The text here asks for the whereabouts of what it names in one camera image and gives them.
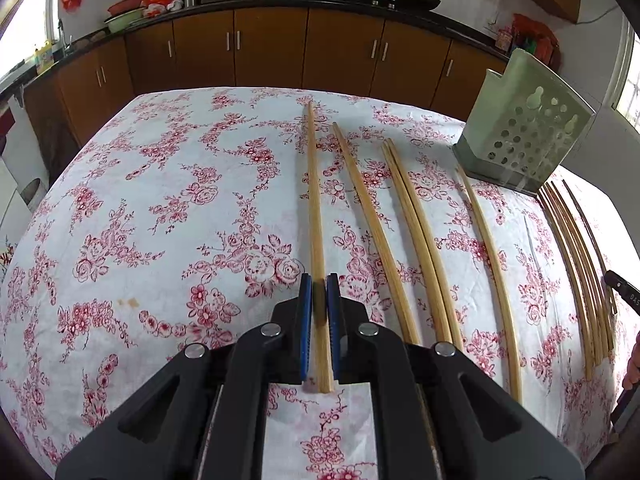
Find red white bag on counter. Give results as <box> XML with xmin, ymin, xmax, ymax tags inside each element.
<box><xmin>141</xmin><ymin>0</ymin><xmax>180</xmax><ymax>18</ymax></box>

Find light wooden chopstick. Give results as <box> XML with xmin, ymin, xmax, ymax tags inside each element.
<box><xmin>457</xmin><ymin>166</ymin><xmax>523</xmax><ymax>404</ymax></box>
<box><xmin>306</xmin><ymin>101</ymin><xmax>334</xmax><ymax>393</ymax></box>
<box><xmin>383</xmin><ymin>139</ymin><xmax>463</xmax><ymax>350</ymax></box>
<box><xmin>382</xmin><ymin>143</ymin><xmax>452</xmax><ymax>342</ymax></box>
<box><xmin>331</xmin><ymin>122</ymin><xmax>421</xmax><ymax>344</ymax></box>

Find green basin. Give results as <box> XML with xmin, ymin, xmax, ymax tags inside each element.
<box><xmin>105</xmin><ymin>8</ymin><xmax>143</xmax><ymax>34</ymax></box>

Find person's right hand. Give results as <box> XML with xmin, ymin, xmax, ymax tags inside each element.
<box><xmin>623</xmin><ymin>333</ymin><xmax>640</xmax><ymax>390</ymax></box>

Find yellow detergent bottle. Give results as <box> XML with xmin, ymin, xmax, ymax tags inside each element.
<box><xmin>35</xmin><ymin>40</ymin><xmax>54</xmax><ymax>74</ymax></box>

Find right window frame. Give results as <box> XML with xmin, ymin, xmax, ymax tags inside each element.
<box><xmin>611</xmin><ymin>18</ymin><xmax>639</xmax><ymax>132</ymax></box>

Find black countertop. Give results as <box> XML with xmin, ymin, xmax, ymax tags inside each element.
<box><xmin>0</xmin><ymin>0</ymin><xmax>511</xmax><ymax>106</ymax></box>

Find green perforated utensil holder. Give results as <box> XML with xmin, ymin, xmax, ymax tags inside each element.
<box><xmin>454</xmin><ymin>49</ymin><xmax>596</xmax><ymax>196</ymax></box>

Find red basin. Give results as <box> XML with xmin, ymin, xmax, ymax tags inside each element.
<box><xmin>107</xmin><ymin>0</ymin><xmax>143</xmax><ymax>18</ymax></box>

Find floral red white tablecloth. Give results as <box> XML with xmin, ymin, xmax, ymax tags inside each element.
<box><xmin>1</xmin><ymin>88</ymin><xmax>639</xmax><ymax>474</ymax></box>

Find red bag with condiments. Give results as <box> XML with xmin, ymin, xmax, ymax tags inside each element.
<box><xmin>495</xmin><ymin>13</ymin><xmax>562</xmax><ymax>72</ymax></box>

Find brown lower kitchen cabinets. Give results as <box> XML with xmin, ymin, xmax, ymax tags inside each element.
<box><xmin>24</xmin><ymin>6</ymin><xmax>506</xmax><ymax>153</ymax></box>

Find dark wooden chopstick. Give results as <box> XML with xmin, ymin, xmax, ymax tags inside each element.
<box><xmin>552</xmin><ymin>180</ymin><xmax>616</xmax><ymax>351</ymax></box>
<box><xmin>544</xmin><ymin>183</ymin><xmax>606</xmax><ymax>365</ymax></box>
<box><xmin>537</xmin><ymin>192</ymin><xmax>594</xmax><ymax>382</ymax></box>
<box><xmin>548</xmin><ymin>182</ymin><xmax>612</xmax><ymax>360</ymax></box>
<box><xmin>562</xmin><ymin>179</ymin><xmax>617</xmax><ymax>321</ymax></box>

